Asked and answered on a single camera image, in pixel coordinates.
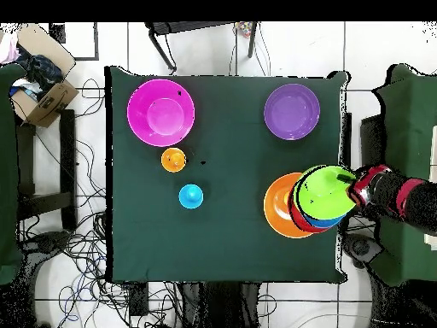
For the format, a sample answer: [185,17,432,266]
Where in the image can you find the green bowl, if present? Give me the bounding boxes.
[294,165,358,221]

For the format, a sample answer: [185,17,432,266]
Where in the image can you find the large blue bowl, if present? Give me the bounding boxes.
[301,211,347,229]

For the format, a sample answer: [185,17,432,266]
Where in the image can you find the red bowl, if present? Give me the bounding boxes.
[288,180,330,235]

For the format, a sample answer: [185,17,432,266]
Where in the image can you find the purple bowl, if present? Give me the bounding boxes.
[263,83,321,142]

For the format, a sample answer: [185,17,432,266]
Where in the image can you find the blue cup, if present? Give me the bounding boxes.
[178,184,205,210]

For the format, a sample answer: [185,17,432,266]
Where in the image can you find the black box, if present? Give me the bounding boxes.
[360,114,387,172]

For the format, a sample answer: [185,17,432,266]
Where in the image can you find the green cloth covered table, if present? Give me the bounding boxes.
[370,63,437,286]
[0,63,26,285]

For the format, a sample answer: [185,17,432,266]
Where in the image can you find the orange bowl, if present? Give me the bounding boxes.
[263,172,306,239]

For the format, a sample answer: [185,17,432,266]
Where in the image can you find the dark green table cloth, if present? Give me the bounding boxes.
[103,65,349,283]

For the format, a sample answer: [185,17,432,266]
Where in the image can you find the orange cup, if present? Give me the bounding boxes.
[160,147,188,173]

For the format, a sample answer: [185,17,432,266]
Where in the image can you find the colourful toy pile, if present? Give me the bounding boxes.
[235,21,253,38]

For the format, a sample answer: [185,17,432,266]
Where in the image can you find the pink bowl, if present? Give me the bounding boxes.
[126,79,196,148]

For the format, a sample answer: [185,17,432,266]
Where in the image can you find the cardboard box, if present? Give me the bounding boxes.
[9,23,80,128]

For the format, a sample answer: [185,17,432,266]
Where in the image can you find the dark blue cloth bundle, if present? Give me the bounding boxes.
[15,44,64,100]

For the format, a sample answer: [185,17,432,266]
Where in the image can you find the pink white cloth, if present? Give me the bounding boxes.
[0,32,20,64]

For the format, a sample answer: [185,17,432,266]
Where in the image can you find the black metal stool frame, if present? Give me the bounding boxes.
[144,21,259,74]

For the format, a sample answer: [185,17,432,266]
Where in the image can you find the tangle of floor cables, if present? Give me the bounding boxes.
[20,78,182,328]

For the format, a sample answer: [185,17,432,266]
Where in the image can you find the black bench frame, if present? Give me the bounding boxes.
[15,108,78,233]

